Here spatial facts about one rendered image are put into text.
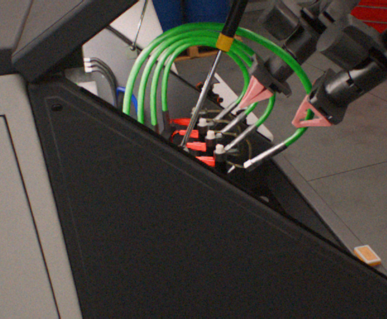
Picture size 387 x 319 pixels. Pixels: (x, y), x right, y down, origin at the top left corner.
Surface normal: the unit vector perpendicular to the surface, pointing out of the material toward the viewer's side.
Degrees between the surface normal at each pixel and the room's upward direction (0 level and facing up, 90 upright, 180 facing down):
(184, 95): 90
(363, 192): 0
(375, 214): 0
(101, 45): 90
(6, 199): 90
